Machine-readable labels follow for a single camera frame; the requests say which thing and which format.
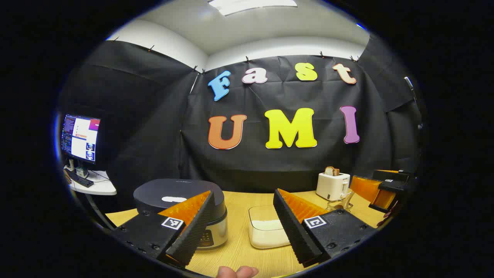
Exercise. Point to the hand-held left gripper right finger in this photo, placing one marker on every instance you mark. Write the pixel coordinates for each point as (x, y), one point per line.
(297, 231)

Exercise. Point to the white toaster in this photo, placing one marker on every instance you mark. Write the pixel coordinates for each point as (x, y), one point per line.
(332, 185)

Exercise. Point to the black and silver rice cooker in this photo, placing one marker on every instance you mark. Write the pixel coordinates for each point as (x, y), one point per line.
(170, 193)

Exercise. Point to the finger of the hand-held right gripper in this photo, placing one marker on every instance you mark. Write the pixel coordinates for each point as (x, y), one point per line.
(386, 200)
(364, 187)

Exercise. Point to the black keyboard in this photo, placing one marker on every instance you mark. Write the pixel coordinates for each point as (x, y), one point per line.
(79, 179)

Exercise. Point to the toasted bread slice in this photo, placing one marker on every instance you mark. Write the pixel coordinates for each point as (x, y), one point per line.
(331, 170)

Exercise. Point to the computer monitor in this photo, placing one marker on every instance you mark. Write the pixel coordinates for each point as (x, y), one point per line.
(81, 139)

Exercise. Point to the white side desk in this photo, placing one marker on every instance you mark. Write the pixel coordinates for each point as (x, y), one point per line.
(102, 187)

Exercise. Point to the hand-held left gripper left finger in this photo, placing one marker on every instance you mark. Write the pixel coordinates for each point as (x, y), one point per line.
(193, 235)

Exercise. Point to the black backdrop cloth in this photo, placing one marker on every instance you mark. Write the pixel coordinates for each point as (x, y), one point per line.
(270, 173)

